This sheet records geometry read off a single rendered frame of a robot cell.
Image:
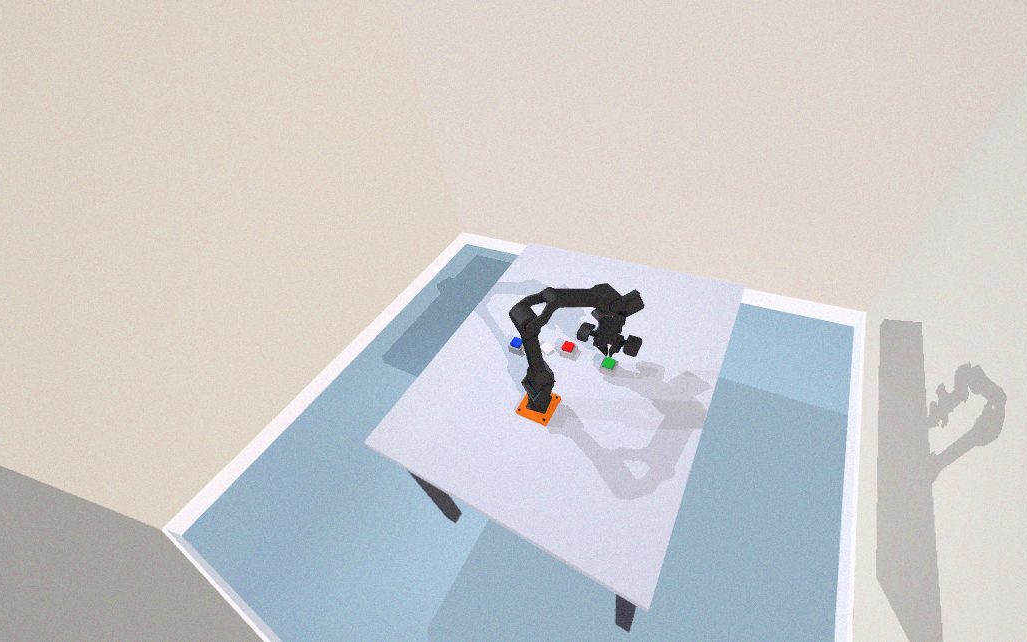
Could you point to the green button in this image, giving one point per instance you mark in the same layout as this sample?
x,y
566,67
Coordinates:
x,y
609,366

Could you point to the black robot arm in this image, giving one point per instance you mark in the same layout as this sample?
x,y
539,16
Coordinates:
x,y
610,308

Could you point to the red button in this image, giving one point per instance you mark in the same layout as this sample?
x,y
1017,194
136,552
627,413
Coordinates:
x,y
568,350

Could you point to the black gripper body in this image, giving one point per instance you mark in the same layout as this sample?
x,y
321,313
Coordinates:
x,y
630,346

